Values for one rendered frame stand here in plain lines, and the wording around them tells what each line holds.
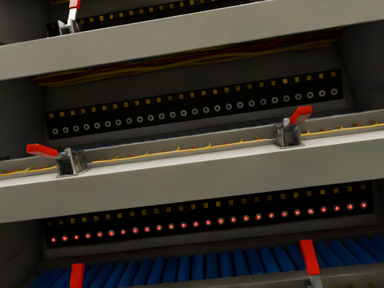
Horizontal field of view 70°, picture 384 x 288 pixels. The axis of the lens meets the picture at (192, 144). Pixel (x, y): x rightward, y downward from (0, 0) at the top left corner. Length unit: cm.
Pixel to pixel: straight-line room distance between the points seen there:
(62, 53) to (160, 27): 14
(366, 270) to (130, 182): 30
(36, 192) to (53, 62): 18
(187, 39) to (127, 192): 21
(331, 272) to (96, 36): 42
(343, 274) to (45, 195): 36
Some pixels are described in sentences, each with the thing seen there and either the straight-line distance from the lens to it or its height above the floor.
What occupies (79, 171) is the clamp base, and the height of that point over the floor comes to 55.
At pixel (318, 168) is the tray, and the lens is 33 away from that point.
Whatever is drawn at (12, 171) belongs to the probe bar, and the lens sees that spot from 44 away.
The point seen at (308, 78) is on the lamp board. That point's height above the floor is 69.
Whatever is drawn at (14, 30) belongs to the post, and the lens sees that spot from 64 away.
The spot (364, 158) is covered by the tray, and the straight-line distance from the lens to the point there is 35.
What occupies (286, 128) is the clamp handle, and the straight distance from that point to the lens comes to 32.
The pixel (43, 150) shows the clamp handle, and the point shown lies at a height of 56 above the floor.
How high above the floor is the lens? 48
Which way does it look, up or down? 14 degrees up
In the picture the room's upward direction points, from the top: 6 degrees counter-clockwise
